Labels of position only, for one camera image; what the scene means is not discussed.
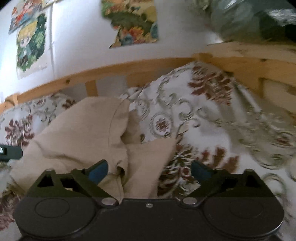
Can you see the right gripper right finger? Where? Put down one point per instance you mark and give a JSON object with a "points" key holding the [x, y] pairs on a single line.
{"points": [[211, 181]]}

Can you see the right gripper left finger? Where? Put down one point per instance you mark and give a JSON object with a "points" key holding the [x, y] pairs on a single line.
{"points": [[88, 180]]}

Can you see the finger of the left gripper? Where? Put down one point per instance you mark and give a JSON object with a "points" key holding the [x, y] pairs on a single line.
{"points": [[8, 153]]}

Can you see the beige hooded coat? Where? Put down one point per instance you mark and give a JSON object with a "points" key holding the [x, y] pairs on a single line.
{"points": [[94, 129]]}

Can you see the dark bundled clothes pile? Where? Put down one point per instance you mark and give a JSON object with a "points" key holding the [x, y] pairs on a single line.
{"points": [[250, 21]]}

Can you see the floral patterned bedspread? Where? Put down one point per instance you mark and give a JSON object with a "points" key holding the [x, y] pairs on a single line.
{"points": [[214, 119]]}

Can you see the cartoon wall poster middle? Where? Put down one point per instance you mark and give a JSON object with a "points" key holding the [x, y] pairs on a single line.
{"points": [[33, 52]]}

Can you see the wooden bed frame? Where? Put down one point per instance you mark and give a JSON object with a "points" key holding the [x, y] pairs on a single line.
{"points": [[267, 70]]}

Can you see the colourful wall poster left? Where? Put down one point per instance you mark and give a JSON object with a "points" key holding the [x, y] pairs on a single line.
{"points": [[23, 11]]}

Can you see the floral wall poster right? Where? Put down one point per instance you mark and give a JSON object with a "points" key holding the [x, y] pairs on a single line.
{"points": [[134, 21]]}

